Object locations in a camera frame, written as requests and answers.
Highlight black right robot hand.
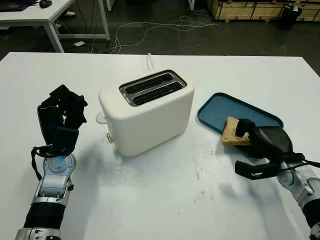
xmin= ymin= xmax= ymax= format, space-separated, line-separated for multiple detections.
xmin=234 ymin=118 xmax=296 ymax=161

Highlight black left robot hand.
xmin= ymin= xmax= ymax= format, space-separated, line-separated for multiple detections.
xmin=37 ymin=84 xmax=89 ymax=146

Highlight slice of brown bread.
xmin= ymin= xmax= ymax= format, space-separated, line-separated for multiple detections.
xmin=221 ymin=116 xmax=252 ymax=146

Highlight cream two-slot toaster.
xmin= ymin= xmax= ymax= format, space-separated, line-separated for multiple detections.
xmin=94 ymin=69 xmax=196 ymax=158

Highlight blue plastic tray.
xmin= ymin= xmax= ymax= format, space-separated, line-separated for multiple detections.
xmin=196 ymin=92 xmax=285 ymax=137

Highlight white office desk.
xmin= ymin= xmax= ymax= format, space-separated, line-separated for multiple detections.
xmin=0 ymin=0 xmax=111 ymax=53

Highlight black waste bin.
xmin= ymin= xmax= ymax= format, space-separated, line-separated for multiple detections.
xmin=277 ymin=3 xmax=303 ymax=31

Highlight wooden crate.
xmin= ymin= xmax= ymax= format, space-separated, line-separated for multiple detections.
xmin=207 ymin=0 xmax=320 ymax=21

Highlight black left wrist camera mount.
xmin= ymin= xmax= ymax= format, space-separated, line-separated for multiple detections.
xmin=51 ymin=126 xmax=80 ymax=155

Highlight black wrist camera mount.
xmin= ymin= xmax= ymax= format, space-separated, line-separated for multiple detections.
xmin=234 ymin=159 xmax=283 ymax=181
xmin=51 ymin=126 xmax=80 ymax=155

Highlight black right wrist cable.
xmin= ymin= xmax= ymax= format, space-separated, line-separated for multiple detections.
xmin=279 ymin=152 xmax=320 ymax=173

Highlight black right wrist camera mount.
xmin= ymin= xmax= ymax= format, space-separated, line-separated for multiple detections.
xmin=234 ymin=159 xmax=283 ymax=181

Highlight white floor cables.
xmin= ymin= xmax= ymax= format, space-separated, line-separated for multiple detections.
xmin=92 ymin=14 xmax=221 ymax=55

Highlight white toaster power cord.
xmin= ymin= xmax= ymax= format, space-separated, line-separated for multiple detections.
xmin=145 ymin=52 xmax=156 ymax=72

